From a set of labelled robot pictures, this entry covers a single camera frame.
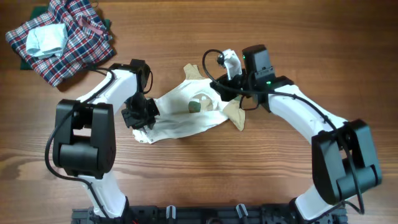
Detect white baby shirt tan sleeves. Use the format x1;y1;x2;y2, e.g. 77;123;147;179
132;63;246;144

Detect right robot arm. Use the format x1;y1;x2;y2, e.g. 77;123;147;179
210;44;382;223

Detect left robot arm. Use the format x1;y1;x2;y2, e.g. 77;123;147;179
45;59;160;223

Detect light blue folded garment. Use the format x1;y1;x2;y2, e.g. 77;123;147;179
26;24;68;59

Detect dark green folded cloth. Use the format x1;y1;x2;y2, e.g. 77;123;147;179
20;6;111;70

